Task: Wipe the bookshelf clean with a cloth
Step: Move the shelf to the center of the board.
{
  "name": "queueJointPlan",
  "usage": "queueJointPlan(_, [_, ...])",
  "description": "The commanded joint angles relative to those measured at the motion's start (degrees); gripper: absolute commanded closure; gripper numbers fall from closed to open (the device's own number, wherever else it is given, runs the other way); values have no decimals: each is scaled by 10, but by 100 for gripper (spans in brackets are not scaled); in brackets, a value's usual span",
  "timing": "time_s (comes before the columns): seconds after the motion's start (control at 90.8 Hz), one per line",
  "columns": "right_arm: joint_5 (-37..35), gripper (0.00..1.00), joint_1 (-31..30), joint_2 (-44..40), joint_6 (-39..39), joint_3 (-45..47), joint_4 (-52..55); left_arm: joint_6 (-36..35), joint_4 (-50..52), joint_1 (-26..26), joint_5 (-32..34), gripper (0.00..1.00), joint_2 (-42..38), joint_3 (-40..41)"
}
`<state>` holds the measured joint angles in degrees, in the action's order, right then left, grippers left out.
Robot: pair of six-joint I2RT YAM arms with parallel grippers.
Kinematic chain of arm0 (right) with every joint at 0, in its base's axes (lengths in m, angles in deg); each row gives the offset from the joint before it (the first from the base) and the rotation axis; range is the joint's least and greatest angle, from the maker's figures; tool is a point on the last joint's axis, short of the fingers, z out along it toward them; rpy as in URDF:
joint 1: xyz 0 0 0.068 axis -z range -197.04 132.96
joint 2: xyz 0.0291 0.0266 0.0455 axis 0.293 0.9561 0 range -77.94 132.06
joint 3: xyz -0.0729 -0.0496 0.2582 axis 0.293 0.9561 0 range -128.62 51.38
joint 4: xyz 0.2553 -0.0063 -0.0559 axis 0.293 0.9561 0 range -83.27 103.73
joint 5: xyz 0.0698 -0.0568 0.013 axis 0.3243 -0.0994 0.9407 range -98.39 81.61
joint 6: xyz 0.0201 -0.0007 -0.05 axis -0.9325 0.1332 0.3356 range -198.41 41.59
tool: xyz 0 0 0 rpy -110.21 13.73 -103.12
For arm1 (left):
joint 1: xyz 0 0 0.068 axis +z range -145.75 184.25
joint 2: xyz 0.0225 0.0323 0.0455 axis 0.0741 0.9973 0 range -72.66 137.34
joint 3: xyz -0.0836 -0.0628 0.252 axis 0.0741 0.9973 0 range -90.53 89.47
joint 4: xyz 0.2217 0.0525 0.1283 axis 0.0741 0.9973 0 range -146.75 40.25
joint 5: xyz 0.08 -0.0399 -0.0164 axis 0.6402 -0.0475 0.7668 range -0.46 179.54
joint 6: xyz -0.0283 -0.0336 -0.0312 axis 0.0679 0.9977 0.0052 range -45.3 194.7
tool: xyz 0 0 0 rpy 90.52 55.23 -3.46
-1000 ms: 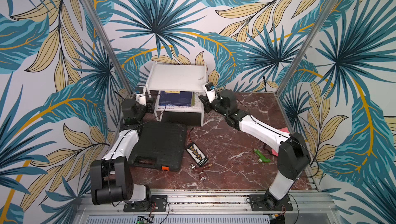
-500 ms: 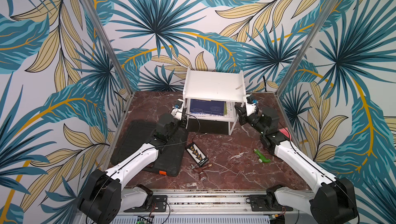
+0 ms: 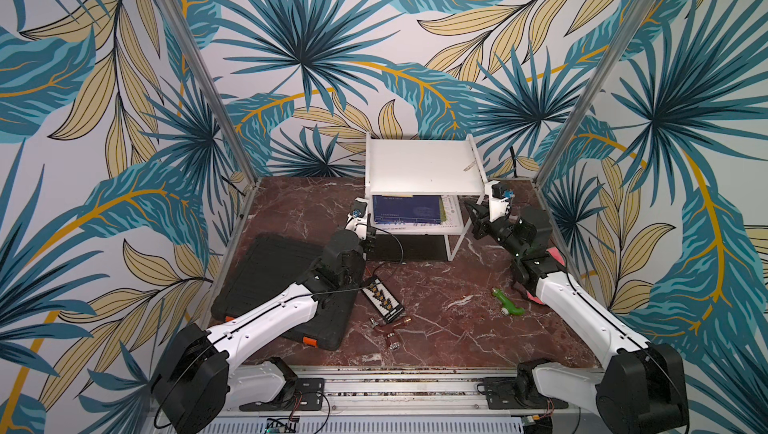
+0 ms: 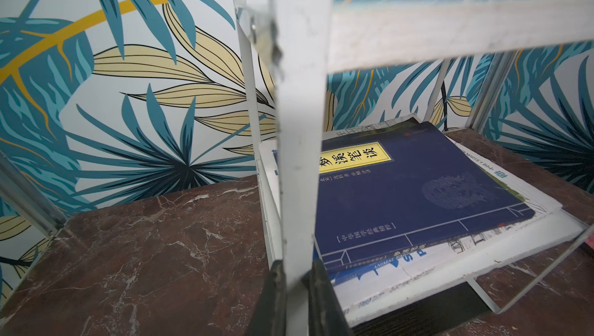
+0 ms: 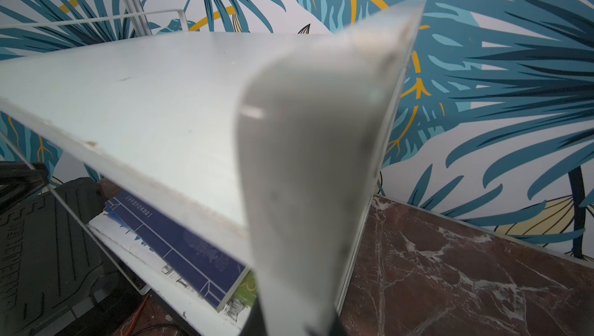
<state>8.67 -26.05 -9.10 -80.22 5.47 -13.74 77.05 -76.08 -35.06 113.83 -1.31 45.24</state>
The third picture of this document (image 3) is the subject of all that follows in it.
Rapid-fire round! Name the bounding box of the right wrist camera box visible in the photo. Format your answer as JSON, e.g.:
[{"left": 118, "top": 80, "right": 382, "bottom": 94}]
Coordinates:
[{"left": 485, "top": 180, "right": 514, "bottom": 222}]

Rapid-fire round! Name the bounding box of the white two-tier bookshelf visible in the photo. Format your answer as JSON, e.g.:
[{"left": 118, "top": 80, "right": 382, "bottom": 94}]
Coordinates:
[{"left": 365, "top": 134, "right": 488, "bottom": 261}]

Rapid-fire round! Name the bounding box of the aluminium front rail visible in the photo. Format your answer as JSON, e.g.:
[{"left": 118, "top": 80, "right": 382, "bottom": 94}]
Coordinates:
[{"left": 291, "top": 361, "right": 605, "bottom": 417}]

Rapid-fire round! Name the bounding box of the black plastic tool case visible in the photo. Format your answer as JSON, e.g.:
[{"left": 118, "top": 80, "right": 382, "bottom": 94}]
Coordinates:
[{"left": 211, "top": 230, "right": 366, "bottom": 351}]

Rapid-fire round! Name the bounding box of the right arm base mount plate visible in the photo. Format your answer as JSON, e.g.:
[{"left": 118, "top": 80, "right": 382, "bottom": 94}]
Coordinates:
[{"left": 476, "top": 377, "right": 569, "bottom": 412}]

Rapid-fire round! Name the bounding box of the red-brown small tool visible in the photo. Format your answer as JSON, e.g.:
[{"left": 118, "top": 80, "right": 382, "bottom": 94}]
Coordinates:
[{"left": 371, "top": 316, "right": 411, "bottom": 351}]

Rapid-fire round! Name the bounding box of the aluminium corner post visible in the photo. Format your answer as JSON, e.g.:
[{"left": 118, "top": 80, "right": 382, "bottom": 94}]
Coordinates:
[
  {"left": 155, "top": 0, "right": 258, "bottom": 186},
  {"left": 533, "top": 0, "right": 656, "bottom": 188}
]

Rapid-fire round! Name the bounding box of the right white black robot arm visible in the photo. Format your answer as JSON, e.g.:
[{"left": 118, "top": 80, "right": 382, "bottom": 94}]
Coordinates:
[{"left": 466, "top": 202, "right": 690, "bottom": 433}]

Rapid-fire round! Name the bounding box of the left aluminium corner post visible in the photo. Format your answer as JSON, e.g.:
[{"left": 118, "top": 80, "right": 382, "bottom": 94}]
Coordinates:
[{"left": 155, "top": 0, "right": 258, "bottom": 186}]

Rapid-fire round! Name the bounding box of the black screwdriver bit holder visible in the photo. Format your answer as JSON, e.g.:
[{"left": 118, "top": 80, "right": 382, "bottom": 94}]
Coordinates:
[{"left": 362, "top": 276, "right": 405, "bottom": 324}]

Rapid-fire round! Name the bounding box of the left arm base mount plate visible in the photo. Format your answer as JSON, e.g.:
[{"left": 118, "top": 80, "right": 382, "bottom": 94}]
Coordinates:
[{"left": 239, "top": 377, "right": 326, "bottom": 412}]

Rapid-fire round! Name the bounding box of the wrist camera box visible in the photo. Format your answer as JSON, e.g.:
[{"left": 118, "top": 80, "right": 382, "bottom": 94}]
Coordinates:
[
  {"left": 485, "top": 180, "right": 514, "bottom": 222},
  {"left": 345, "top": 197, "right": 370, "bottom": 240}
]

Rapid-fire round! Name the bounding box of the right aluminium corner post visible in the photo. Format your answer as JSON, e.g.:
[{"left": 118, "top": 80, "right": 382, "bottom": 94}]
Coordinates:
[{"left": 533, "top": 0, "right": 656, "bottom": 188}]

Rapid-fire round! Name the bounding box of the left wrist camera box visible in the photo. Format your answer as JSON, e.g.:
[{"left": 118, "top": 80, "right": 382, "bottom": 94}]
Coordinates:
[{"left": 345, "top": 197, "right": 370, "bottom": 240}]

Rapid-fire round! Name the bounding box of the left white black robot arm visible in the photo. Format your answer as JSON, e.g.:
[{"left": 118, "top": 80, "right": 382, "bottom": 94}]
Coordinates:
[{"left": 150, "top": 229, "right": 374, "bottom": 433}]

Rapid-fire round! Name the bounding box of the pink fluffy cloth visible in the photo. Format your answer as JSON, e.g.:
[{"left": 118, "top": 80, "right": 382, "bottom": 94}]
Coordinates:
[{"left": 522, "top": 246, "right": 566, "bottom": 305}]

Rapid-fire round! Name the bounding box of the dark blue book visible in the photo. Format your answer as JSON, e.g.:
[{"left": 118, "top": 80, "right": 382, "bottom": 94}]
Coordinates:
[{"left": 373, "top": 195, "right": 442, "bottom": 224}]

